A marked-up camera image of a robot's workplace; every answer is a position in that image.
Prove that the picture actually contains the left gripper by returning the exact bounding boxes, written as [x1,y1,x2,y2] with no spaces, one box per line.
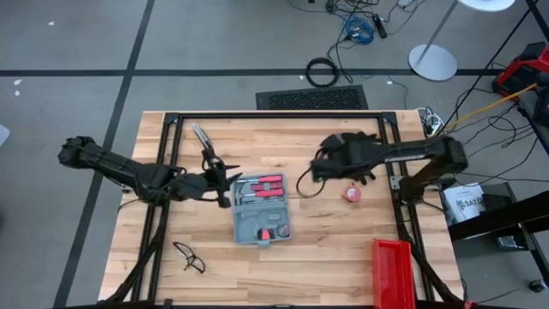
[200,154,244,201]

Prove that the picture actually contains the red tape measure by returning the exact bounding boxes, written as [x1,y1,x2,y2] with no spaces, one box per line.
[341,184,363,204]

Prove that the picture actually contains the red handled screwdriver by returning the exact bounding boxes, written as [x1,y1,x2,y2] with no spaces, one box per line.
[237,174,284,184]

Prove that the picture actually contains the red handled hammer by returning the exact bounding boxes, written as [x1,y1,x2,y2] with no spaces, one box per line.
[238,188,287,200]

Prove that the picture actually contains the grey plastic tool case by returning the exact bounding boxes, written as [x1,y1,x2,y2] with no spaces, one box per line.
[230,173,294,249]

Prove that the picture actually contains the grey utility knife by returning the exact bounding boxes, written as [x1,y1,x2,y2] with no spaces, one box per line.
[191,123,214,152]

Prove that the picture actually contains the black floor vent grille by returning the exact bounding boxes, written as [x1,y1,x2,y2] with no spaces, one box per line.
[256,84,369,111]

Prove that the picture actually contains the black safety glasses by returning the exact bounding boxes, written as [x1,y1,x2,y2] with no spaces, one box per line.
[172,241,207,275]

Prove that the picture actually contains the white power strip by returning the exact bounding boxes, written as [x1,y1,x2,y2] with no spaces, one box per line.
[422,106,447,138]

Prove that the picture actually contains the red plastic bin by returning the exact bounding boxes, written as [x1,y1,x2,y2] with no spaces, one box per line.
[371,238,417,309]

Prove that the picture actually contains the white printed bag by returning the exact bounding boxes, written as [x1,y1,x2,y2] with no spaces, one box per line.
[441,183,486,225]

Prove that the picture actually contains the white floor lamp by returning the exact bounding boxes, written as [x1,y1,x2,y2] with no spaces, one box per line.
[407,0,516,82]

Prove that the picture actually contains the black power strip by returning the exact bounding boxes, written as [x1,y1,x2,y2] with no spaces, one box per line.
[372,14,388,39]

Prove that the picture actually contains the thin black pole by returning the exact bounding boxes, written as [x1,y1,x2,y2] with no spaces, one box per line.
[428,0,540,141]

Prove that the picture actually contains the black side cart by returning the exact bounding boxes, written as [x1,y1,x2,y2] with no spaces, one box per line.
[448,182,549,287]

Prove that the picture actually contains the red black machine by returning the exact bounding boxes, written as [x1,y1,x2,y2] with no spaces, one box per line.
[491,41,549,102]

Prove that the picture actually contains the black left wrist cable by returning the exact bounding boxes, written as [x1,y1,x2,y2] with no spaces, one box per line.
[200,145,226,173]

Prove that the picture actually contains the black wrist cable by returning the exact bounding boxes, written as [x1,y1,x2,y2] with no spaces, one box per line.
[294,165,328,200]
[200,145,226,173]

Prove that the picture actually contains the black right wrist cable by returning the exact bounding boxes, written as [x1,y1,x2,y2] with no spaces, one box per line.
[294,165,328,200]

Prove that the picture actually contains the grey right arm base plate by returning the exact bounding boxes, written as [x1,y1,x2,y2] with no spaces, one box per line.
[389,174,456,191]

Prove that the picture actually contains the black aluminium table frame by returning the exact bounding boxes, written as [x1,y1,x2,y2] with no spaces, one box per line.
[102,111,464,309]

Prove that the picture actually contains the coiled black cable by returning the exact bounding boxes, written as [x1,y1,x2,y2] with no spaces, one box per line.
[305,57,341,88]

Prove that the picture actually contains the coiled blue cable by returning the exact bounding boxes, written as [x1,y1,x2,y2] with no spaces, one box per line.
[342,16,375,45]

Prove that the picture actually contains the yellow floor cable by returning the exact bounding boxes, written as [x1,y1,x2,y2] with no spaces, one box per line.
[426,83,537,141]

